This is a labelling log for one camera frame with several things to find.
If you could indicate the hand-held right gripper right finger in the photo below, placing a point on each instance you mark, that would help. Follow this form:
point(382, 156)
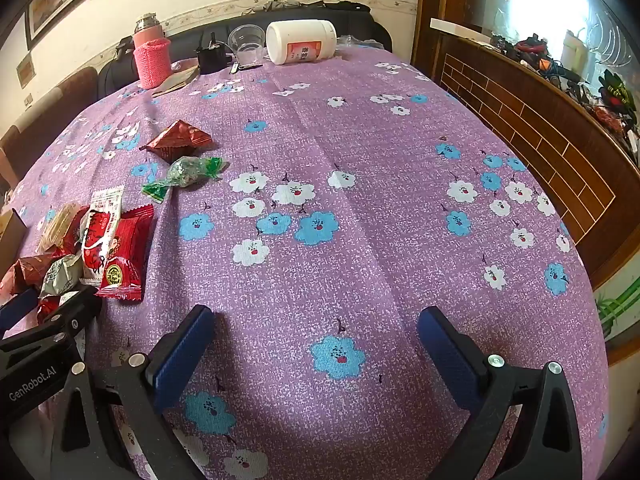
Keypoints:
point(440, 350)

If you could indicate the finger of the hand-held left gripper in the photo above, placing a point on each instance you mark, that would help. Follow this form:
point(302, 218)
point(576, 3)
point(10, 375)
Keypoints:
point(17, 310)
point(70, 312)

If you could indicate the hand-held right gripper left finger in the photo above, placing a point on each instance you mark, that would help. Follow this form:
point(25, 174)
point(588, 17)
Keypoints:
point(187, 355)

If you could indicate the small red snack packet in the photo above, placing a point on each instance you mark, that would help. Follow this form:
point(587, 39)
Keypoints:
point(47, 307)

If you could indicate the white green snack packet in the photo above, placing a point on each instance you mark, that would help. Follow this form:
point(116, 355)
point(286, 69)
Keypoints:
point(62, 275)

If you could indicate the brown cardboard box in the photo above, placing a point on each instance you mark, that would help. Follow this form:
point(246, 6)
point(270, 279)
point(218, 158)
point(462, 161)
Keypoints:
point(10, 240)

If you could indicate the green candy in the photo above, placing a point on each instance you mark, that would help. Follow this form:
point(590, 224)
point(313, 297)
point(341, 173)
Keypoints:
point(187, 172)

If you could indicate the brown red snack packet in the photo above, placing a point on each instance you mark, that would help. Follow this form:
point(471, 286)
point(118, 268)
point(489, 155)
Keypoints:
point(27, 272)

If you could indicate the square red snack packet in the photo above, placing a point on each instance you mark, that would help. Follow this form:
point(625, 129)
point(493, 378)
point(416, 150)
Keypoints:
point(127, 260)

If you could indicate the long red white snack packet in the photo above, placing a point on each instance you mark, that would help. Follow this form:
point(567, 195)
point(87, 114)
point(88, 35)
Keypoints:
point(100, 235)

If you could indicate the tan round pastry packet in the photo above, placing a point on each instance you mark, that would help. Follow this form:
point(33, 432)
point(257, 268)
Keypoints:
point(57, 225)

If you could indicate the purple floral tablecloth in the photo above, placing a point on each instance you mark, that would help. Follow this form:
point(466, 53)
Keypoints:
point(350, 260)

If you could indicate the brown armchair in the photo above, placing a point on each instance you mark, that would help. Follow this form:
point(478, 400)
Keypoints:
point(50, 110)

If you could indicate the dark red triangular snack packet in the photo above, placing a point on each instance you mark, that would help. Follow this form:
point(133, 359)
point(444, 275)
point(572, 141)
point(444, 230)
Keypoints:
point(180, 140)

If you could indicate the wooden brick-pattern counter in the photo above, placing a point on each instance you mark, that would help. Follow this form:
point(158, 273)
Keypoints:
point(525, 125)

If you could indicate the tan paper booklet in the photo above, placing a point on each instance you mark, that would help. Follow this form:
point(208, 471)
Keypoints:
point(175, 82)

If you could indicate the pink bottle with knit sleeve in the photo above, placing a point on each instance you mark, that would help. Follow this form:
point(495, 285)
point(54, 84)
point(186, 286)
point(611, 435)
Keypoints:
point(150, 60)

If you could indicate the small black object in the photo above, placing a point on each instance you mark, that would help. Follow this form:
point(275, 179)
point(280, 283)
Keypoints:
point(212, 60)

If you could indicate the small dark flat case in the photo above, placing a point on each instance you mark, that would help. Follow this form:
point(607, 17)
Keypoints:
point(250, 66)

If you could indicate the clear plastic bag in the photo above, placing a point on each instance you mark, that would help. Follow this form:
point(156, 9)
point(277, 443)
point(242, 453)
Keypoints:
point(357, 42)

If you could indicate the white flat board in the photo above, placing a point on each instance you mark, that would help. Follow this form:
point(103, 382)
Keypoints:
point(460, 30)

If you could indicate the clear plastic cup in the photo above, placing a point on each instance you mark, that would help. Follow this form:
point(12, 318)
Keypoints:
point(247, 40)

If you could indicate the black sofa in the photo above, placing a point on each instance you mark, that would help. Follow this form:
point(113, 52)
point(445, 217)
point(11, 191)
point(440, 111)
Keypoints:
point(360, 25)

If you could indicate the white plastic jar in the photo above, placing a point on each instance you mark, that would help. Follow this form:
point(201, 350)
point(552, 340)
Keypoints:
point(310, 35)

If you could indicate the green bamboo wall panel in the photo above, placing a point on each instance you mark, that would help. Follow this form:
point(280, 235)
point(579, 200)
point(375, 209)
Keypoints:
point(620, 310)

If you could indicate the wall socket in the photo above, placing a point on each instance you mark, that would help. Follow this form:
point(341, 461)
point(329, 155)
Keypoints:
point(27, 100)

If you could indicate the small wall plaque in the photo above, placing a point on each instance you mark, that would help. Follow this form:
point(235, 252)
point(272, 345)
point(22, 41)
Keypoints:
point(26, 71)

